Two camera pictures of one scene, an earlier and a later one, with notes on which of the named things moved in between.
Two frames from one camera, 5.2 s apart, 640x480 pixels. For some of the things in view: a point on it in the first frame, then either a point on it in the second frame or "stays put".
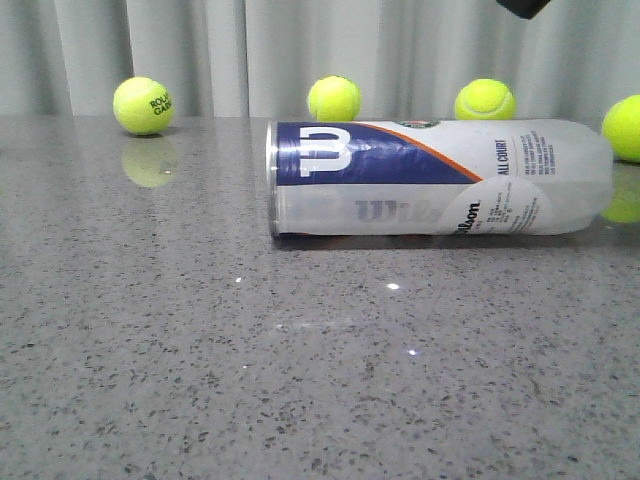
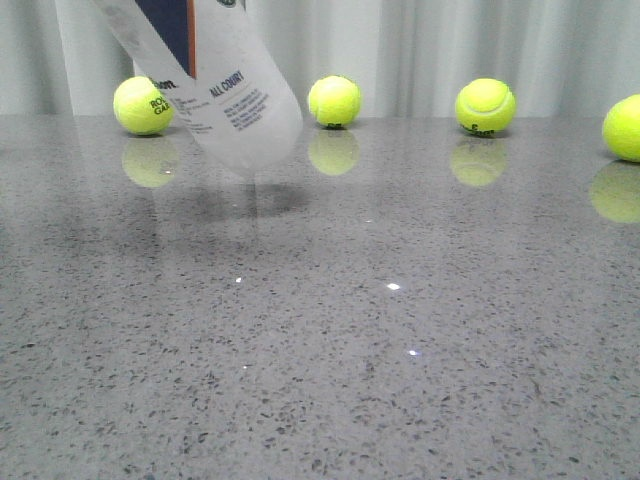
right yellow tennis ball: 485,99 stays put
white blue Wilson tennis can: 437,177 → 226,83
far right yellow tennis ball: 621,127 stays put
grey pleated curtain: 262,57 stays put
